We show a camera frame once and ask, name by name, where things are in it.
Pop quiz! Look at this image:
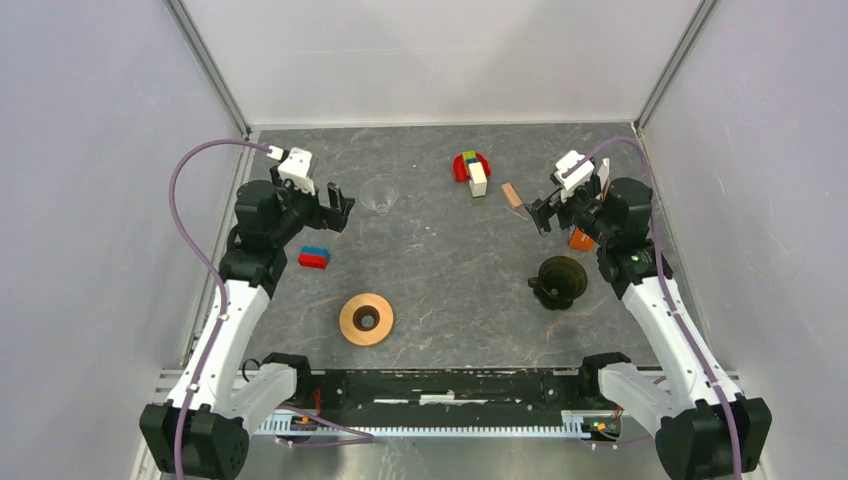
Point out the clear glass dripper cone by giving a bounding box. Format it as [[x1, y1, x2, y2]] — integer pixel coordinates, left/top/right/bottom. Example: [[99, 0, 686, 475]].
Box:
[[359, 178, 400, 215]]

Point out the white toothed cable rail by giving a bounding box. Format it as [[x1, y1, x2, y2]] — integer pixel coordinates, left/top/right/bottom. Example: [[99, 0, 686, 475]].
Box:
[[254, 410, 621, 440]]

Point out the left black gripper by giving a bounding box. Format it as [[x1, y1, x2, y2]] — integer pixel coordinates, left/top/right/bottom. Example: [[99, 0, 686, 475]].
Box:
[[269, 166, 354, 246]]

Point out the black coffee server base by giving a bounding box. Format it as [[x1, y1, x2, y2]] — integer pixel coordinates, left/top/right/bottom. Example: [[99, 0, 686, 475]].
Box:
[[527, 256, 588, 310]]

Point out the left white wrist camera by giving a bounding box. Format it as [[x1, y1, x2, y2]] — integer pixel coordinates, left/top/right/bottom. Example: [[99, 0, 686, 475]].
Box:
[[277, 148, 316, 196]]

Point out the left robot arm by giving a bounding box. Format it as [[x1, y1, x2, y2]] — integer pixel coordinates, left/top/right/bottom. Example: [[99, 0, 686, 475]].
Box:
[[139, 174, 355, 479]]

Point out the orange coffee filter box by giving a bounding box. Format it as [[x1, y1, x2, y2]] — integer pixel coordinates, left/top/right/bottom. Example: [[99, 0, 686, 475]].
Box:
[[567, 157, 612, 253]]

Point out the round wooden dripper holder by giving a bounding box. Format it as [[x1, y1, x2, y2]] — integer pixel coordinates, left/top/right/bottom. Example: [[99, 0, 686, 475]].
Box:
[[338, 293, 395, 346]]

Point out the white stacked block tower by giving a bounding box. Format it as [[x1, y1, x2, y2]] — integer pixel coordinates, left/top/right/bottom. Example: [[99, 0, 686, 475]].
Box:
[[461, 151, 489, 198]]

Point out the red and blue block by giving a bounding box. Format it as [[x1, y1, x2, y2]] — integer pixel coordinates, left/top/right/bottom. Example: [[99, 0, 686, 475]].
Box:
[[297, 246, 331, 270]]

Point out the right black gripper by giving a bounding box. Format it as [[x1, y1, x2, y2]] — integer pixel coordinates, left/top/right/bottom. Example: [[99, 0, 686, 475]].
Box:
[[524, 178, 616, 246]]

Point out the small wooden block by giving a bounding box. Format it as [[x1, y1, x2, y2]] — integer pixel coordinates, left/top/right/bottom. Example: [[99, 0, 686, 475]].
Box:
[[501, 183, 523, 209]]

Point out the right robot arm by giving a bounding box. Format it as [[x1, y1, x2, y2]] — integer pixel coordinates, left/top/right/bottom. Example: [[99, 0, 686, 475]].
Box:
[[526, 178, 772, 479]]

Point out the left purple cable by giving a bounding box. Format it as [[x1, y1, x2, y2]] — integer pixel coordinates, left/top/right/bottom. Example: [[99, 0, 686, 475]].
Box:
[[168, 138, 286, 480]]

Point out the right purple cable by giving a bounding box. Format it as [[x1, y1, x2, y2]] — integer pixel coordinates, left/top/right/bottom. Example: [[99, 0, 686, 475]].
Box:
[[563, 136, 745, 480]]

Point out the purple cable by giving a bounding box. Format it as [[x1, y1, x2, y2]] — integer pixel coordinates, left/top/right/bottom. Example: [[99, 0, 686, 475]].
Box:
[[563, 136, 745, 480], [168, 138, 286, 480]]

